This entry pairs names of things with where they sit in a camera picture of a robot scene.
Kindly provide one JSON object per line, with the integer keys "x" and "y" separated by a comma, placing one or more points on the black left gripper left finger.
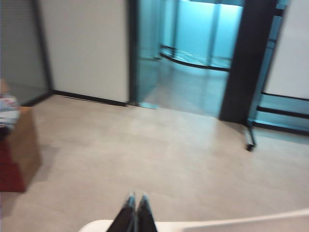
{"x": 123, "y": 217}

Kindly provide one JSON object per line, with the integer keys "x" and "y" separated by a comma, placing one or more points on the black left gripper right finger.
{"x": 146, "y": 217}

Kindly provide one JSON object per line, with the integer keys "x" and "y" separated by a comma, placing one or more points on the closed brown cardboard box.
{"x": 26, "y": 149}

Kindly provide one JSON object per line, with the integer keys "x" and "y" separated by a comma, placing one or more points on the silver Dell laptop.
{"x": 265, "y": 227}

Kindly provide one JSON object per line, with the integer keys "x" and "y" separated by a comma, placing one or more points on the dark red box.
{"x": 9, "y": 169}

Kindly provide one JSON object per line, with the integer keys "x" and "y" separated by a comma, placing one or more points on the black caster stand leg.
{"x": 250, "y": 140}

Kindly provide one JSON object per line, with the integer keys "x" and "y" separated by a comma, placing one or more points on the black bag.
{"x": 4, "y": 133}

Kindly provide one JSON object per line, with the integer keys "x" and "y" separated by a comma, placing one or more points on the glass door leaf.
{"x": 147, "y": 60}

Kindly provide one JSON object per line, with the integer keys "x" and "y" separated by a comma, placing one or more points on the curved glass partition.
{"x": 205, "y": 36}

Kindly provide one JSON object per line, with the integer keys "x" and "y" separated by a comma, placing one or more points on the white frosted panel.
{"x": 289, "y": 48}

